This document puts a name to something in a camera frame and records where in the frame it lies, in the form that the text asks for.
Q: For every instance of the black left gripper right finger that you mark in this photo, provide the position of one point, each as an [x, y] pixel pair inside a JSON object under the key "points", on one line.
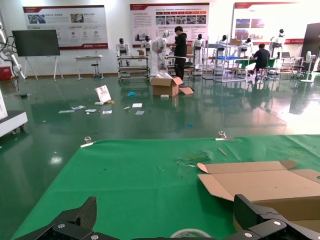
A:
{"points": [[260, 220]]}

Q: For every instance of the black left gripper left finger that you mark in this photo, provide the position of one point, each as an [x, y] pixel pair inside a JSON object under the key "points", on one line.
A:
{"points": [[75, 220]]}

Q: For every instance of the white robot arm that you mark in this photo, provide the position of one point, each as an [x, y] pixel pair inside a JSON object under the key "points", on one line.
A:
{"points": [[12, 60]]}

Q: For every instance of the open cardboard box with hole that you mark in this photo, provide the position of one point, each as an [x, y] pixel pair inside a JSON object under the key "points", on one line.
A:
{"points": [[262, 182]]}

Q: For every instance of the red box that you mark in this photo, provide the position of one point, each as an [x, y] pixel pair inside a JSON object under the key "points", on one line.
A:
{"points": [[5, 73]]}

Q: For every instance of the green table cloth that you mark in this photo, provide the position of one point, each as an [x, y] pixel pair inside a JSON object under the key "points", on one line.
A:
{"points": [[130, 190]]}

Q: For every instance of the clear tape roll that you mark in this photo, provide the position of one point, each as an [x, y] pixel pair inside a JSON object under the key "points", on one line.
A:
{"points": [[190, 232]]}

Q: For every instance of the thin wooden stick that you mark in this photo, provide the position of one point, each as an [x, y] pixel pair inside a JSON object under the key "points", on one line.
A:
{"points": [[222, 151]]}

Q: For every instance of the silver binder clip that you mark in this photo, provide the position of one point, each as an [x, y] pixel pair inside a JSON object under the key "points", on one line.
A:
{"points": [[223, 137], [87, 142]]}

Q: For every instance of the clear plastic wrapper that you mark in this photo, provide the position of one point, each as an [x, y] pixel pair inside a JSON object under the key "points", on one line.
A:
{"points": [[193, 158]]}

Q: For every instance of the white paper sheet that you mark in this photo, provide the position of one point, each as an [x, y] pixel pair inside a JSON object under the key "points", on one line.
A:
{"points": [[66, 111], [107, 112], [137, 105], [139, 112]]}

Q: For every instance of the white wheeled cart base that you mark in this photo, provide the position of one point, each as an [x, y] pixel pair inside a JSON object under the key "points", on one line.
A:
{"points": [[12, 122]]}

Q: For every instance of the blue cloth scrap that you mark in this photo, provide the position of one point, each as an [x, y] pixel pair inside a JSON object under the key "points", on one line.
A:
{"points": [[191, 124], [131, 94]]}

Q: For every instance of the white red paper bag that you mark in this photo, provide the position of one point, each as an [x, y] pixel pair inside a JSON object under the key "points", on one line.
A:
{"points": [[103, 93]]}

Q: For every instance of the black round stool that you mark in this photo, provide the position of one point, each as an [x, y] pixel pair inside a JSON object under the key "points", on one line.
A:
{"points": [[95, 65]]}

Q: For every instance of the open cardboard carton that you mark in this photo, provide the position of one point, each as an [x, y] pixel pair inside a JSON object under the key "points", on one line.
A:
{"points": [[163, 87]]}

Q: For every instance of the seated person in dark shirt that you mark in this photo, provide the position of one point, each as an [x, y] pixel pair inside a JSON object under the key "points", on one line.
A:
{"points": [[261, 58]]}

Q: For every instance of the white narrow table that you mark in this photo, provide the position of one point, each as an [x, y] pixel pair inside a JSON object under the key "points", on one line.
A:
{"points": [[88, 58]]}

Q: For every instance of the metal roller rack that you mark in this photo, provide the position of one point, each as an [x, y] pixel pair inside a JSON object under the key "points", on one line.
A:
{"points": [[132, 67]]}

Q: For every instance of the grey metal shelf rack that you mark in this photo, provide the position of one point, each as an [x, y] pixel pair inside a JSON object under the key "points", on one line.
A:
{"points": [[225, 60]]}

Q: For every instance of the white standing fan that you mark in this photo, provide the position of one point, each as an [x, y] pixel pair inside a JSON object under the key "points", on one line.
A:
{"points": [[308, 56]]}

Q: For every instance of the white humanoid robot black head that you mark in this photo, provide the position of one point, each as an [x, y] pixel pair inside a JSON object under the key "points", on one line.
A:
{"points": [[147, 43], [199, 47], [278, 42], [223, 41], [122, 48]]}

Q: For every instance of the black screen on stand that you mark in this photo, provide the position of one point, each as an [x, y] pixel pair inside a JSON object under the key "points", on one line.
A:
{"points": [[35, 42]]}

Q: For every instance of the dark partition panel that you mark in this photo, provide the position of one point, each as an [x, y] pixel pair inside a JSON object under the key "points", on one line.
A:
{"points": [[311, 45]]}

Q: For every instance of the tall white humanoid robot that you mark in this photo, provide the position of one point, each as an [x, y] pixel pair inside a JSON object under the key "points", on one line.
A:
{"points": [[157, 52]]}

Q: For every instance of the standing person in black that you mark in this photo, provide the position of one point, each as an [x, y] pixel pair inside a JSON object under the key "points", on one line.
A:
{"points": [[180, 50]]}

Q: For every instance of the white red wall poster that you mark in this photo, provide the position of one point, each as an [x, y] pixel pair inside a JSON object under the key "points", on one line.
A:
{"points": [[265, 17], [65, 30], [145, 20]]}

